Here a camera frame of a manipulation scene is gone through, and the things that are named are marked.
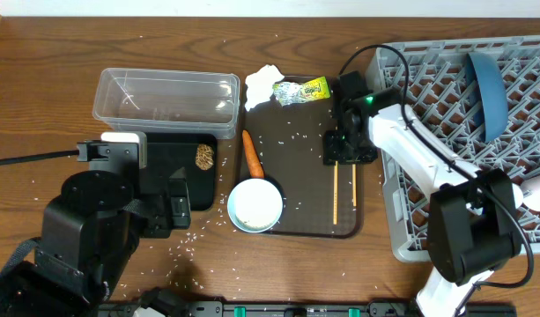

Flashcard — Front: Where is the brown serving tray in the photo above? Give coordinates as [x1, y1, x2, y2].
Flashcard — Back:
[241, 98, 363, 239]

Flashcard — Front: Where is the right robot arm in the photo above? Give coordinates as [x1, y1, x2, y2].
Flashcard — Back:
[323, 71, 529, 316]

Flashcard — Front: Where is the yellow foil snack wrapper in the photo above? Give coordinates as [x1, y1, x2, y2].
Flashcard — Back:
[272, 77, 330, 107]

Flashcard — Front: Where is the black plastic tray bin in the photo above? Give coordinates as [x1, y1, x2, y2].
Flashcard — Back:
[89, 131, 218, 211]

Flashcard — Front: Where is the white tissue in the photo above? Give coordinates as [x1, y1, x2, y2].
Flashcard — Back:
[245, 64, 285, 111]

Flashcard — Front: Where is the grey dishwasher rack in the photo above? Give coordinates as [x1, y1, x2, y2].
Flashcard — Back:
[366, 35, 540, 262]

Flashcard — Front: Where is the pink cup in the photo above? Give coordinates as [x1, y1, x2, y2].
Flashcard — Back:
[521, 175, 540, 212]

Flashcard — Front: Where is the dark blue plate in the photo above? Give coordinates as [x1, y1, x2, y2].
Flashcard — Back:
[466, 52, 508, 143]

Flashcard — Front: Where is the orange carrot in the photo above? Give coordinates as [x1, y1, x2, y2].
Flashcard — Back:
[242, 130, 264, 179]

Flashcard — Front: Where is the clear plastic bin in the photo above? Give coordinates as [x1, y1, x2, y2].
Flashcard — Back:
[92, 68, 240, 139]

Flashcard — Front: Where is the brown patterned cookie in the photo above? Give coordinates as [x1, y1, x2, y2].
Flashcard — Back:
[195, 144, 215, 171]

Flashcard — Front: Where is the wooden chopstick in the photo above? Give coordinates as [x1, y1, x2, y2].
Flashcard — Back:
[333, 161, 339, 225]
[351, 164, 358, 208]

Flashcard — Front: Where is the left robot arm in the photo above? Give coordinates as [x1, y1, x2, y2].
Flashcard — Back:
[0, 169, 190, 316]

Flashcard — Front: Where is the light blue rice bowl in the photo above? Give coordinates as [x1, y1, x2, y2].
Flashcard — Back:
[226, 179, 284, 233]

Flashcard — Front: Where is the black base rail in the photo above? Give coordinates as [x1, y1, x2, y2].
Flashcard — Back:
[92, 288, 517, 317]

